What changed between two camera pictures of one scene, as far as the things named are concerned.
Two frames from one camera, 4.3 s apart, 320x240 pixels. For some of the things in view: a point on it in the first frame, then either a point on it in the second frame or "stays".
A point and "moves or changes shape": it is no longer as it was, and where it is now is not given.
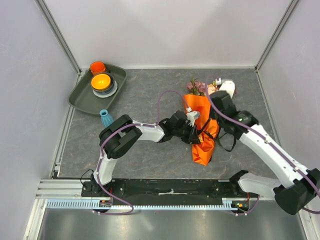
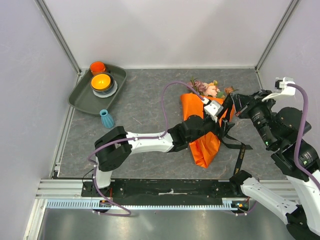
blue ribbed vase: [106, 119] stays
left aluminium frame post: [59, 35] stays
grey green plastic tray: [82, 97] stays
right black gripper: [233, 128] to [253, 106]
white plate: [108, 94] stays
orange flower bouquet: [196, 99] stays
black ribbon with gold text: [212, 137] moves or changes shape
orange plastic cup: [97, 67] stays
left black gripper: [192, 138] to [219, 130]
